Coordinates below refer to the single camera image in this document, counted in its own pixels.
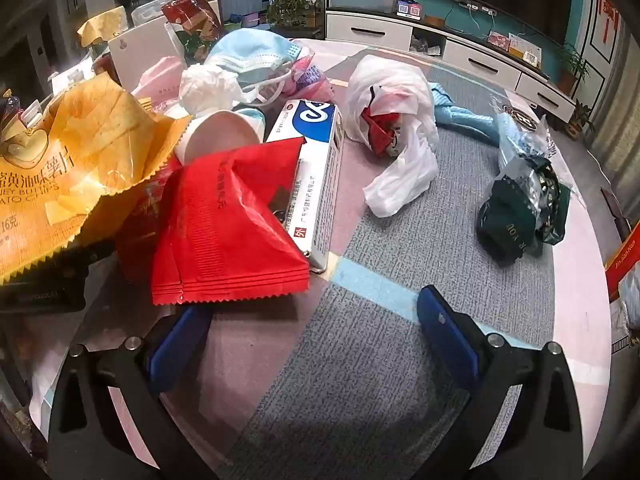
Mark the white paper cup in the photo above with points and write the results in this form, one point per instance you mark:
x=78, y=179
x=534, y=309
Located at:
x=220, y=132

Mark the red snack wrapper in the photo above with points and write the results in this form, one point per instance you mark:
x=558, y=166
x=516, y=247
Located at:
x=225, y=230

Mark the white box with cutout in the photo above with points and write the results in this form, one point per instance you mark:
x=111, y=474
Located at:
x=142, y=52

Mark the red cardboard box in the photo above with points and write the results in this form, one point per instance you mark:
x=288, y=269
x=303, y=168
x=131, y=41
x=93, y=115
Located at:
x=625, y=260

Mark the grey yellow curtain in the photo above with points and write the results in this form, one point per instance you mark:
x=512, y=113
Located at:
x=620, y=125

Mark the small potted plant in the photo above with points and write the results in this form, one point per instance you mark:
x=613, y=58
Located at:
x=582, y=120

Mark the blue face mask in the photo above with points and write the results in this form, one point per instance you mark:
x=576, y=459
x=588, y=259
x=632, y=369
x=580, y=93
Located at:
x=255, y=55

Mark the white plastic bag red contents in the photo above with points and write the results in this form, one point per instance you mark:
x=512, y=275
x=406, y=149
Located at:
x=395, y=105

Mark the striped tablecloth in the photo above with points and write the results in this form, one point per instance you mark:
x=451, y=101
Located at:
x=400, y=270

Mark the yellow chip bag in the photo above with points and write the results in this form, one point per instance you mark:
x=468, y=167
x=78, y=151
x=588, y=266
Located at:
x=75, y=160

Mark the yellow white card box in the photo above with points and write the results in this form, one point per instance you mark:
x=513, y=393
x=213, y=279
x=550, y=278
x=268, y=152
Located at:
x=525, y=50

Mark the clear plastic container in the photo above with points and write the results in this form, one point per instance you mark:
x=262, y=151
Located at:
x=147, y=12

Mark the yellow paper bag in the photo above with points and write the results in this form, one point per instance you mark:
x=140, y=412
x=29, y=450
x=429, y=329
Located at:
x=102, y=25

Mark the red knot ornament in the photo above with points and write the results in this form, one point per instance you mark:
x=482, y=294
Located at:
x=609, y=15

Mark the purple pink packet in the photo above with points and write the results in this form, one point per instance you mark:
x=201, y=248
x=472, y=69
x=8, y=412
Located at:
x=312, y=77

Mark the white blue medicine box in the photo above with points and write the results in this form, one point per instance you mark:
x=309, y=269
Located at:
x=315, y=170

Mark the tall potted plant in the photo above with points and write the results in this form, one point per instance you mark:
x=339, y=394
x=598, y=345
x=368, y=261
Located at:
x=572, y=67

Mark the blue red code stand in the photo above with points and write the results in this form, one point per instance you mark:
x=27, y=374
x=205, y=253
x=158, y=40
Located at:
x=409, y=9

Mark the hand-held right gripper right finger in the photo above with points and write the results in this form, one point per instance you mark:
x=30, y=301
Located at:
x=445, y=335

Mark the white power strip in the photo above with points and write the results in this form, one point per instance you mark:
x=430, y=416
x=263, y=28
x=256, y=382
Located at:
x=477, y=6

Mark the white TV cabinet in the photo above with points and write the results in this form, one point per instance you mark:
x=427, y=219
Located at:
x=370, y=30

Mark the red green snack bag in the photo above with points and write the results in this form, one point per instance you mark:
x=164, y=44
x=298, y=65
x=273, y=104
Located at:
x=192, y=20

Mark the light blue knit cloth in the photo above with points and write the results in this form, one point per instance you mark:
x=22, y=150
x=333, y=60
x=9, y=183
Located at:
x=465, y=115

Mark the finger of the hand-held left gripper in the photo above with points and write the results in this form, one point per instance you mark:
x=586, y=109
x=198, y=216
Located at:
x=92, y=257

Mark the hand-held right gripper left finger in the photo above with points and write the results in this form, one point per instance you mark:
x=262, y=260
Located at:
x=177, y=342

